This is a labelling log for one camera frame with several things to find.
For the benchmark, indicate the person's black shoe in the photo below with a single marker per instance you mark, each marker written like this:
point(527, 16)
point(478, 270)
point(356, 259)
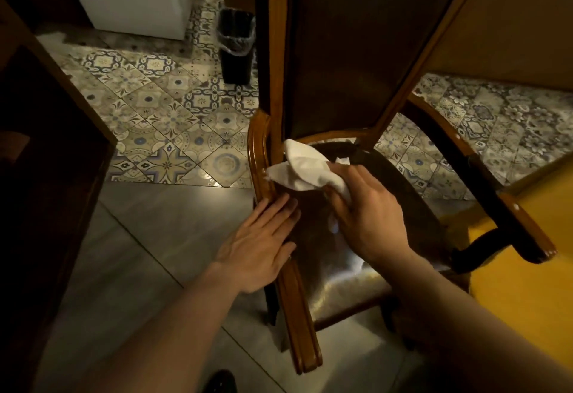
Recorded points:
point(219, 383)

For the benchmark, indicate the person's left forearm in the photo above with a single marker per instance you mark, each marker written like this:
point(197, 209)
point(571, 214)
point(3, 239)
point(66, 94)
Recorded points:
point(179, 330)

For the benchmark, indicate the person's left little finger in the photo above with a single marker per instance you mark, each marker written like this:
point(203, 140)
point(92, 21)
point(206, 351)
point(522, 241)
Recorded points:
point(254, 219)

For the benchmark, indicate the white cleaning cloth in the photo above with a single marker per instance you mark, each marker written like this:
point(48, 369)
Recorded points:
point(304, 168)

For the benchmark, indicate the person's right hand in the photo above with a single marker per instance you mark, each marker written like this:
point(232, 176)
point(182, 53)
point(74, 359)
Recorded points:
point(371, 222)

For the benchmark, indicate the person's left thumb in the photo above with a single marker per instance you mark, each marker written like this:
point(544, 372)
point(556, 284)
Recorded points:
point(286, 261)

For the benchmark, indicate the person's right forearm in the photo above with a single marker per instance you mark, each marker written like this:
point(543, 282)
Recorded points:
point(465, 330)

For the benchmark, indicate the wooden chair with leather seat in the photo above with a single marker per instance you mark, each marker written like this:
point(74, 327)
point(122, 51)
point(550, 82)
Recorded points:
point(358, 47)

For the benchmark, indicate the person's left hand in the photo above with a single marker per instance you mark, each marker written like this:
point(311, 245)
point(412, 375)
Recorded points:
point(253, 254)

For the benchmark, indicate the person's right thumb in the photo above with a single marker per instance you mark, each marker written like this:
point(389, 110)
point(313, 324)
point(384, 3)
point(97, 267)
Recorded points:
point(338, 200)

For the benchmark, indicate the person's left middle finger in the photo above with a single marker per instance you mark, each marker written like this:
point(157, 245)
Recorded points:
point(284, 216)

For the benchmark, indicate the black trash bin with liner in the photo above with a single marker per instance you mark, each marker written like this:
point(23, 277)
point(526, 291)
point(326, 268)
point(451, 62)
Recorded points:
point(236, 52)

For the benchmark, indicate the dark wooden furniture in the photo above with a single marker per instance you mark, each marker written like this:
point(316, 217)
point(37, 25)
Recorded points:
point(44, 191)

